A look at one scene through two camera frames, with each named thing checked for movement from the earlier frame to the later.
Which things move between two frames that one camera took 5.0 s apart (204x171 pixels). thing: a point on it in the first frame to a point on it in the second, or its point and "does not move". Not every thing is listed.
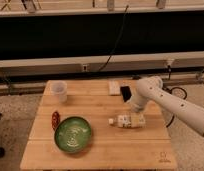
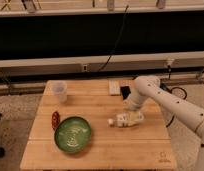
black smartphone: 126,93 does not move
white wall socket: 84,67 does not move
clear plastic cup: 57,88 does not move
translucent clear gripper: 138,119 to 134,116
